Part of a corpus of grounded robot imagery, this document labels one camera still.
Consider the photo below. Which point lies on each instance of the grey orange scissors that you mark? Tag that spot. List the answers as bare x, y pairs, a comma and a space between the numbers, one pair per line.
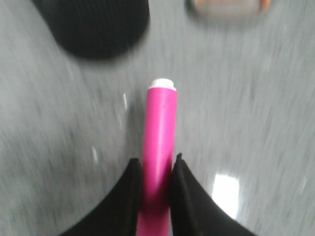
227, 10

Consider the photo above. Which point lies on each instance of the black mesh pen holder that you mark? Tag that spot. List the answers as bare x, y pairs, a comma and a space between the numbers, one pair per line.
95, 29

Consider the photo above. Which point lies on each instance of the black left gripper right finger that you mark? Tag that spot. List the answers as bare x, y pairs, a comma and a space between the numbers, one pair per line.
193, 211

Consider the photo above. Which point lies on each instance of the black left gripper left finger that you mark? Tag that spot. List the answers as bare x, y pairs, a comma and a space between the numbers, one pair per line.
117, 213

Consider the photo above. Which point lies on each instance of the pink marker pen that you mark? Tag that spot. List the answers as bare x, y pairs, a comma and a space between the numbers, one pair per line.
159, 131

